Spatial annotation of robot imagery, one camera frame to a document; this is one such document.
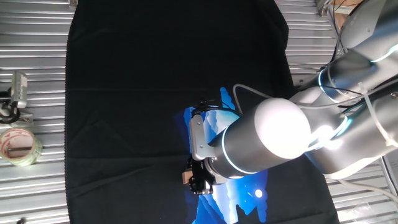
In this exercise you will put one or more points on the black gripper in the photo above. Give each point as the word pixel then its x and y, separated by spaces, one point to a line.
pixel 199 175

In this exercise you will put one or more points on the small wooden block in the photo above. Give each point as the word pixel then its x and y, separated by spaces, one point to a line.
pixel 186 176

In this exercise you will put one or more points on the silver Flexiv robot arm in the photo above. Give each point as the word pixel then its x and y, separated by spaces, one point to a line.
pixel 280 133

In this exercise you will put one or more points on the black cloth with blue print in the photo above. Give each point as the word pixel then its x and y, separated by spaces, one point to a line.
pixel 124 93

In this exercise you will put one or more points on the clear plastic bag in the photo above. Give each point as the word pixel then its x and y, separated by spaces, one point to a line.
pixel 360 210

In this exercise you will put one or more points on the clear packing tape roll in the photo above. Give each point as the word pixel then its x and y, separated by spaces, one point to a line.
pixel 36 151

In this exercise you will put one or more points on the brown wooden board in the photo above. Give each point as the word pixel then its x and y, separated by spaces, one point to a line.
pixel 342 15

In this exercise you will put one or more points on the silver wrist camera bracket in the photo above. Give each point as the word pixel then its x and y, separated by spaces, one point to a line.
pixel 197 137

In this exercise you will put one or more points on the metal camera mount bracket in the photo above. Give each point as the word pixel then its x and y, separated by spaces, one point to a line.
pixel 26 118

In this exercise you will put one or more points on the metal corner bracket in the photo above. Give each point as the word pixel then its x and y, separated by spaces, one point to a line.
pixel 73 3

